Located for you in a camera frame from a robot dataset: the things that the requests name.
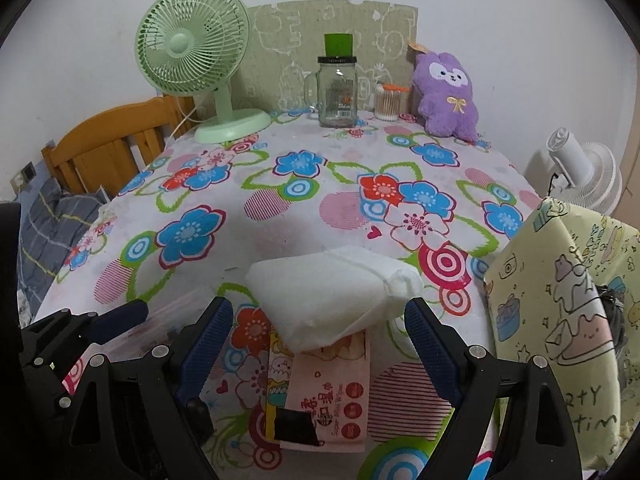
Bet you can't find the yellow cartoon storage box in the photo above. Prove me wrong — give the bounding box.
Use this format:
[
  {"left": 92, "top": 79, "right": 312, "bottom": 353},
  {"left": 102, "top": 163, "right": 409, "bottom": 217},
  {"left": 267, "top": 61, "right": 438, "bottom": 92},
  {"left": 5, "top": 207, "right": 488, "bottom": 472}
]
[{"left": 483, "top": 197, "right": 640, "bottom": 471}]

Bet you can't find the wall power socket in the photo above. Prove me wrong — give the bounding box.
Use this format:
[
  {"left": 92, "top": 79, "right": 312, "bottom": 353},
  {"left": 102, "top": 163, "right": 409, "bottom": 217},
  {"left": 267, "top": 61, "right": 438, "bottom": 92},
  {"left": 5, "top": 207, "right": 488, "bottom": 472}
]
[{"left": 12, "top": 162, "right": 37, "bottom": 193}]

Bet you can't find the purple plush bunny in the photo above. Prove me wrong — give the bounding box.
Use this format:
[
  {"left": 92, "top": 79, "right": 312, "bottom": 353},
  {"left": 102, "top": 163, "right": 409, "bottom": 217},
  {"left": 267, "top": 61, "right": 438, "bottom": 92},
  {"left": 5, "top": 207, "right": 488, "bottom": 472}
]
[{"left": 407, "top": 42, "right": 479, "bottom": 142}]

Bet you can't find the green desk fan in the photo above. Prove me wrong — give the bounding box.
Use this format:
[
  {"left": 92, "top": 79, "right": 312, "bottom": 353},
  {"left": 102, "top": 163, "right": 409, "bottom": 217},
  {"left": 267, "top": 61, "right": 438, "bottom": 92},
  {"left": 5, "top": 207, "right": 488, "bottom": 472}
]
[{"left": 136, "top": 0, "right": 272, "bottom": 145}]

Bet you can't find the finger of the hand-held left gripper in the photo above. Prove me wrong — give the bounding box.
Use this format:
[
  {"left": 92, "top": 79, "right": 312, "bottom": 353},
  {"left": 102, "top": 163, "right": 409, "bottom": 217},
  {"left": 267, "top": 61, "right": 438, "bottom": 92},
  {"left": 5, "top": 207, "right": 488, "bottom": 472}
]
[
  {"left": 20, "top": 347, "right": 78, "bottom": 461},
  {"left": 22, "top": 300, "right": 149, "bottom": 366}
]

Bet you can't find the glass jar with green lid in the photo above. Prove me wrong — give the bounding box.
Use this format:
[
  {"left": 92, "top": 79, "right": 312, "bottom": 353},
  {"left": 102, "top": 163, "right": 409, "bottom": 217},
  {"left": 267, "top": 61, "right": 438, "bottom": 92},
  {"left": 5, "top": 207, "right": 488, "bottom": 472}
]
[{"left": 303, "top": 33, "right": 357, "bottom": 129}]

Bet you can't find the wipes packet with black tape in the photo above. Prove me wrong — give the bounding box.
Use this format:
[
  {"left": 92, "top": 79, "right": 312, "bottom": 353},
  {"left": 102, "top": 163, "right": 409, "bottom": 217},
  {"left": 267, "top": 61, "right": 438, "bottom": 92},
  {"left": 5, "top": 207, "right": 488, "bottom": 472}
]
[{"left": 264, "top": 327, "right": 371, "bottom": 453}]

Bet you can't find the wooden bed headboard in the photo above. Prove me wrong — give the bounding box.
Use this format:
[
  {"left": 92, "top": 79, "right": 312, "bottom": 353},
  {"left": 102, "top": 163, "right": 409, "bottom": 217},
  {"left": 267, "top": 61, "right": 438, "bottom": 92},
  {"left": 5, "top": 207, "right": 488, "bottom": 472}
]
[{"left": 41, "top": 95, "right": 198, "bottom": 196}]

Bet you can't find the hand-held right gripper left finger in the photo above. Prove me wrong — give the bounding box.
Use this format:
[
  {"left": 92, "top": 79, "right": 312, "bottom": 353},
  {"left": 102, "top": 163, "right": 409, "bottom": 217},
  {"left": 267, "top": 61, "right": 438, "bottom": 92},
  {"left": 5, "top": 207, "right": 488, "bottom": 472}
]
[{"left": 67, "top": 296, "right": 236, "bottom": 480}]

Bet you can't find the white fan cable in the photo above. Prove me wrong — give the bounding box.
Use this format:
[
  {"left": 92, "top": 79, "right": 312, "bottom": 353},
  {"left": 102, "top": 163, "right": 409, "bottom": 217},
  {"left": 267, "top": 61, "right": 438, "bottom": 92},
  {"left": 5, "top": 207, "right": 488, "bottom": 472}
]
[{"left": 169, "top": 95, "right": 201, "bottom": 138}]

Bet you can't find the cotton swab container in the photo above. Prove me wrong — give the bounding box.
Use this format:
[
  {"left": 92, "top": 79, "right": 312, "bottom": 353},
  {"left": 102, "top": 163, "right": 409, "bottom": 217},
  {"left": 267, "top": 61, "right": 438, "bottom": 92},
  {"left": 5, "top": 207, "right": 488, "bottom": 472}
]
[{"left": 375, "top": 82, "right": 410, "bottom": 122}]

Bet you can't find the green cartoon foam mat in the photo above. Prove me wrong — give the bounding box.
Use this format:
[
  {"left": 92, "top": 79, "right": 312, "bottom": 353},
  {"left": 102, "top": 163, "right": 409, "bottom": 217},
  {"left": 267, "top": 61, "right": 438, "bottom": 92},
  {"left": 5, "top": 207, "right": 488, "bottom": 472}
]
[{"left": 235, "top": 0, "right": 420, "bottom": 113}]

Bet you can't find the white soft pack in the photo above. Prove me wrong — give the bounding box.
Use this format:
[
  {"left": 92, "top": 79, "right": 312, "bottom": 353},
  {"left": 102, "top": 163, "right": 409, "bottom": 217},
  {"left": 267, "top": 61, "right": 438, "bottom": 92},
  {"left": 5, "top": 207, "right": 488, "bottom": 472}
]
[{"left": 245, "top": 245, "right": 423, "bottom": 353}]

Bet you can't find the floral tablecloth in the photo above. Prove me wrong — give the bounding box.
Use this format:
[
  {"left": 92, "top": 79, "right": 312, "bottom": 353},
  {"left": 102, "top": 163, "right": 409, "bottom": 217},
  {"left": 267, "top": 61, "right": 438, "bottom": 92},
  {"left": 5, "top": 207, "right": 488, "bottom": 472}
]
[{"left": 35, "top": 110, "right": 546, "bottom": 480}]

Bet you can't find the grey plaid pillow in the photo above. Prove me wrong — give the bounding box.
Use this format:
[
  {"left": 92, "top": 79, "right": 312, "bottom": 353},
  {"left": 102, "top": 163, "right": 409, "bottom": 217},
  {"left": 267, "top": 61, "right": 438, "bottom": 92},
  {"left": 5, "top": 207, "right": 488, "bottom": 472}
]
[{"left": 17, "top": 177, "right": 108, "bottom": 306}]

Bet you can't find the white standing fan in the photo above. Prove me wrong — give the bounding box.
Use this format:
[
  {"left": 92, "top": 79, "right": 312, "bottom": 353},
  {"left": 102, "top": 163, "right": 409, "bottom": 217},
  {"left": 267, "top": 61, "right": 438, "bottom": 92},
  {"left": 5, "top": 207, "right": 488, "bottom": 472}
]
[{"left": 525, "top": 128, "right": 623, "bottom": 221}]

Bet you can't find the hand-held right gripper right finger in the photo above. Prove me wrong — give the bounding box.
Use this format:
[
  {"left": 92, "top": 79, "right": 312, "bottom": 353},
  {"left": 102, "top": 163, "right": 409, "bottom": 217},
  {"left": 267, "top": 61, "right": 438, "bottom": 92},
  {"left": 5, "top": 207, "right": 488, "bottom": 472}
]
[{"left": 404, "top": 297, "right": 576, "bottom": 480}]

